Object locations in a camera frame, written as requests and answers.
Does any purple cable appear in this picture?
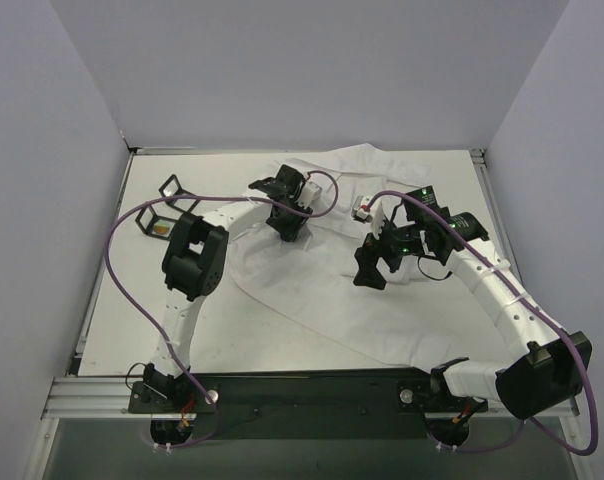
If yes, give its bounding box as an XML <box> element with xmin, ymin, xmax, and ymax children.
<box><xmin>104</xmin><ymin>170</ymin><xmax>339</xmax><ymax>449</ymax></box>
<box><xmin>364</xmin><ymin>190</ymin><xmax>599</xmax><ymax>457</ymax></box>

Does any black frame stand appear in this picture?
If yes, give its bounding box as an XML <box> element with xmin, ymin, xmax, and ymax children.
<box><xmin>135</xmin><ymin>206</ymin><xmax>176</xmax><ymax>241</ymax></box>
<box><xmin>158</xmin><ymin>174</ymin><xmax>199</xmax><ymax>213</ymax></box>

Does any white garment shirt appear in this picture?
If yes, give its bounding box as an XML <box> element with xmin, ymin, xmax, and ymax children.
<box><xmin>226</xmin><ymin>144</ymin><xmax>503</xmax><ymax>370</ymax></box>

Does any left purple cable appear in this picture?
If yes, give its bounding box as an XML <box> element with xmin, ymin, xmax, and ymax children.
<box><xmin>104</xmin><ymin>170</ymin><xmax>339</xmax><ymax>449</ymax></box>

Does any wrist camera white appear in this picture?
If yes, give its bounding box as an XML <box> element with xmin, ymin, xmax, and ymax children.
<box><xmin>296</xmin><ymin>181</ymin><xmax>322</xmax><ymax>209</ymax></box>
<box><xmin>351</xmin><ymin>196</ymin><xmax>388</xmax><ymax>239</ymax></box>

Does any aluminium front rail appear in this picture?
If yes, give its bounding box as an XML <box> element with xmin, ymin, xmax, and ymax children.
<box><xmin>41</xmin><ymin>377</ymin><xmax>130</xmax><ymax>419</ymax></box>

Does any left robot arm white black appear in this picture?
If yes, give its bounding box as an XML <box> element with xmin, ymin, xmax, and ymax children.
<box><xmin>143</xmin><ymin>165</ymin><xmax>322</xmax><ymax>412</ymax></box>

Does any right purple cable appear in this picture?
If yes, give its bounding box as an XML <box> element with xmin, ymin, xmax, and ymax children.
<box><xmin>364</xmin><ymin>190</ymin><xmax>599</xmax><ymax>457</ymax></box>

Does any black frame stand lower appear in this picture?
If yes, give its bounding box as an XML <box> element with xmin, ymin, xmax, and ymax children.
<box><xmin>135</xmin><ymin>206</ymin><xmax>176</xmax><ymax>241</ymax></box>

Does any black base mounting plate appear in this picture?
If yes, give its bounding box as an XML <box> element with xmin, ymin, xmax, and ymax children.
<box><xmin>128</xmin><ymin>367</ymin><xmax>488</xmax><ymax>446</ymax></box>

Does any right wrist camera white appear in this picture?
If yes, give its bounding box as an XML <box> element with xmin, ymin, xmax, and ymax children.
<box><xmin>351</xmin><ymin>196</ymin><xmax>388</xmax><ymax>239</ymax></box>

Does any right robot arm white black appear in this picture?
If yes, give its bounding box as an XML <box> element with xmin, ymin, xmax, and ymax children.
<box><xmin>352</xmin><ymin>186</ymin><xmax>592</xmax><ymax>420</ymax></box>

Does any black frame stand upper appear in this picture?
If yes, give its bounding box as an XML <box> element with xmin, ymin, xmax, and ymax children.
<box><xmin>158</xmin><ymin>174</ymin><xmax>199</xmax><ymax>213</ymax></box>

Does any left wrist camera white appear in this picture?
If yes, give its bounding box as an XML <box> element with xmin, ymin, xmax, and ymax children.
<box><xmin>296</xmin><ymin>181</ymin><xmax>322</xmax><ymax>209</ymax></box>

